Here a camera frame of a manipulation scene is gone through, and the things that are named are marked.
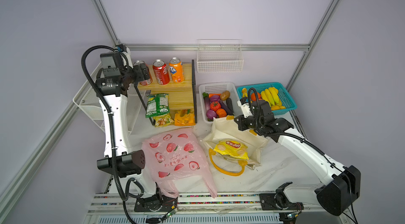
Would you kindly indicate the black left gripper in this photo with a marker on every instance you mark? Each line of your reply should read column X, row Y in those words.
column 142, row 72

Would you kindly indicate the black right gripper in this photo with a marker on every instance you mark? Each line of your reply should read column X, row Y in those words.
column 239, row 120

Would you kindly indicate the red cola can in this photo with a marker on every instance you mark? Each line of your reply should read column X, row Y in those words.
column 145, row 83
column 161, row 72

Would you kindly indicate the white canvas tote bag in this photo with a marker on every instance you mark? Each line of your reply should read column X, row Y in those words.
column 225, row 128

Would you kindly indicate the orange toy pumpkin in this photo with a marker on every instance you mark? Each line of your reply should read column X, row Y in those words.
column 221, row 113

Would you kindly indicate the yellow potato chips bag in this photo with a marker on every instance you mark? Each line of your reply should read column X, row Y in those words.
column 232, row 148

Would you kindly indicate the pink plastic grocery bag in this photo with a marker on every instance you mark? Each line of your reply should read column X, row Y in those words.
column 174, row 155

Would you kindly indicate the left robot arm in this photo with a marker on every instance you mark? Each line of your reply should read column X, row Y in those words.
column 111, row 87

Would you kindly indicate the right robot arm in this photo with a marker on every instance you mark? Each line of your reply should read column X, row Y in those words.
column 339, row 185

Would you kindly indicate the dark purple eggplant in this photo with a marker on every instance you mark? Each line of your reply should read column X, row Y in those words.
column 226, row 108

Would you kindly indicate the dark green cucumber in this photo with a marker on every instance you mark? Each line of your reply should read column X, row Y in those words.
column 229, row 104

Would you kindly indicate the yellow banana left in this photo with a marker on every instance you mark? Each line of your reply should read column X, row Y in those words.
column 244, row 93

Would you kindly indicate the brown potato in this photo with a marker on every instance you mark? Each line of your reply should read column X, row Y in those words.
column 225, row 95

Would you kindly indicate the purple onion front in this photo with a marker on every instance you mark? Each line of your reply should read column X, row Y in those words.
column 211, row 114

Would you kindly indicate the purple onion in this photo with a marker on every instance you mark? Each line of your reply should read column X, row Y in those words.
column 211, row 114
column 214, row 98

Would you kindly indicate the red toy tomato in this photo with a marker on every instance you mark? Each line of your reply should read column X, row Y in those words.
column 214, row 106

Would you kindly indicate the green snack bag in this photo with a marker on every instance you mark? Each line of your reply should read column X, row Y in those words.
column 157, row 105

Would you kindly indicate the orange soda can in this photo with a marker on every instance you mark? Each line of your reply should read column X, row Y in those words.
column 176, row 70

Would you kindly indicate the purple onion back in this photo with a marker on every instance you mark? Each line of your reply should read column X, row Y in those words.
column 214, row 98

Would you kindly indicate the yellow banana bunch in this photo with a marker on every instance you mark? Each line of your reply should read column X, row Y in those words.
column 270, row 95

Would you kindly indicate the orange carrot back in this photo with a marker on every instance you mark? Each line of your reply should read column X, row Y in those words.
column 213, row 94

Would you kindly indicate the white plastic vegetable basket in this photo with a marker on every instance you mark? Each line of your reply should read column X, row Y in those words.
column 218, row 88

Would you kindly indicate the light purple eggplant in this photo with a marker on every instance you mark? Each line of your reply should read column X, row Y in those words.
column 207, row 102

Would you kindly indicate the teal plastic fruit basket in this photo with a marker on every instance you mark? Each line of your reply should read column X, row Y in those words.
column 285, row 98

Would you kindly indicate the yellow corn chips bag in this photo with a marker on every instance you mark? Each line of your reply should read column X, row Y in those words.
column 163, row 120

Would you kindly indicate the orange mango gummy bag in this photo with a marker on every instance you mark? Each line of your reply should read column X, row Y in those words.
column 184, row 118

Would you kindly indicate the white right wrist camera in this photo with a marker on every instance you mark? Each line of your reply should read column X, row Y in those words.
column 245, row 107

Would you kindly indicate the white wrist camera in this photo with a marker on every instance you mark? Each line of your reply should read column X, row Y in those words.
column 123, row 49
column 245, row 107

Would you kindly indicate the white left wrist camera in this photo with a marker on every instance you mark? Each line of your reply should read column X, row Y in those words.
column 123, row 49

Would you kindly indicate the black frame wooden shelf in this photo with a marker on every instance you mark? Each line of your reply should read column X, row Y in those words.
column 181, row 95

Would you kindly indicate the white mesh wall rack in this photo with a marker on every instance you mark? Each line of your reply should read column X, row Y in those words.
column 87, row 101

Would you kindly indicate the white wire wall basket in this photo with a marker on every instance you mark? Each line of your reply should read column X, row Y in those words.
column 219, row 56

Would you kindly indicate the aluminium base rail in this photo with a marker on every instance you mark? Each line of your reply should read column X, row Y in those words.
column 201, row 208

